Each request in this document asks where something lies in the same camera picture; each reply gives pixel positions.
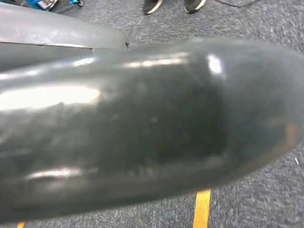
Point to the person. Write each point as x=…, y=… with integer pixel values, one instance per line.
x=152, y=6

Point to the blue metal shelf rack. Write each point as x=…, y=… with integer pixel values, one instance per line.
x=42, y=3

